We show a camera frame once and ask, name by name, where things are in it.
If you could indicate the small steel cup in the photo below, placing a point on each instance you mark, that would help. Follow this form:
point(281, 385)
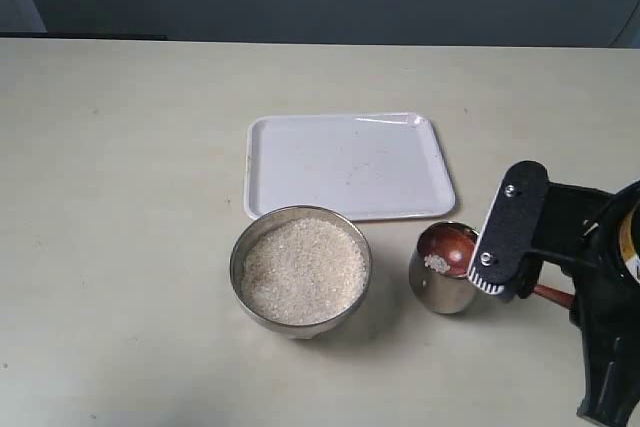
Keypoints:
point(440, 277)

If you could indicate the steel bowl of rice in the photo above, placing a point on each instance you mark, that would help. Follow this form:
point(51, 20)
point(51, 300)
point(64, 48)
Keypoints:
point(300, 271)

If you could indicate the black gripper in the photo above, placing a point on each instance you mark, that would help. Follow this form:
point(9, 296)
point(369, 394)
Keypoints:
point(589, 234)

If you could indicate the red-brown wooden spoon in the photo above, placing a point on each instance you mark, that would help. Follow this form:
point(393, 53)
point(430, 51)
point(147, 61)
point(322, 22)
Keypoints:
point(450, 249)

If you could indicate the white plastic tray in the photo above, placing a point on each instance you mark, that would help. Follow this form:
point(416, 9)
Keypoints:
point(367, 167)

